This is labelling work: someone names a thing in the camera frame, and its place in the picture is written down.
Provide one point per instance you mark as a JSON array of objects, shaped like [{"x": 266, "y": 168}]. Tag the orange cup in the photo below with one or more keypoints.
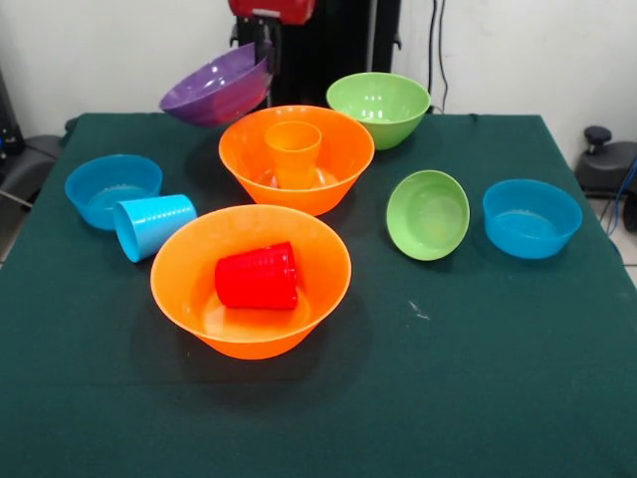
[{"x": 293, "y": 159}]

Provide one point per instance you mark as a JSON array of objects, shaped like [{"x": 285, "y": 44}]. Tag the black pedestal foot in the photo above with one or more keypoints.
[
  {"x": 609, "y": 164},
  {"x": 30, "y": 164}
]

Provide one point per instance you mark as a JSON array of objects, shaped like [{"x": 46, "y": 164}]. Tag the large green bowl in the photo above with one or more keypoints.
[{"x": 380, "y": 107}]

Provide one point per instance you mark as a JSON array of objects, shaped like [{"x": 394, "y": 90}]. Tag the large orange bowl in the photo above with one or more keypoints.
[
  {"x": 179, "y": 279},
  {"x": 343, "y": 154}
]

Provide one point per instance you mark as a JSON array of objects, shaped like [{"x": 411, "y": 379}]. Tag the small green bowl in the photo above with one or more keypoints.
[{"x": 428, "y": 216}]

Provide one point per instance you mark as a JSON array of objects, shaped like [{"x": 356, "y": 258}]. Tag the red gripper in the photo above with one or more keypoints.
[{"x": 293, "y": 9}]

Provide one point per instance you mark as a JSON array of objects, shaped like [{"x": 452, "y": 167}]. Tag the blue cup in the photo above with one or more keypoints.
[{"x": 149, "y": 226}]

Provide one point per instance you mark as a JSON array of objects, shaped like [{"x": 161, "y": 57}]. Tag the dark green table cloth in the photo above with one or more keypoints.
[{"x": 318, "y": 408}]

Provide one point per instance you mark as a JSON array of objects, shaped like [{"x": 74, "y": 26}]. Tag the blue bowl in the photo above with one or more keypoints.
[
  {"x": 532, "y": 224},
  {"x": 109, "y": 184}
]

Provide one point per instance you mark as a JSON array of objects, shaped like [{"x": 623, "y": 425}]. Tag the red cup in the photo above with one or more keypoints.
[{"x": 256, "y": 279}]

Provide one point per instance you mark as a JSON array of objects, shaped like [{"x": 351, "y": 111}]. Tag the purple bowl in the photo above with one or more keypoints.
[{"x": 219, "y": 92}]

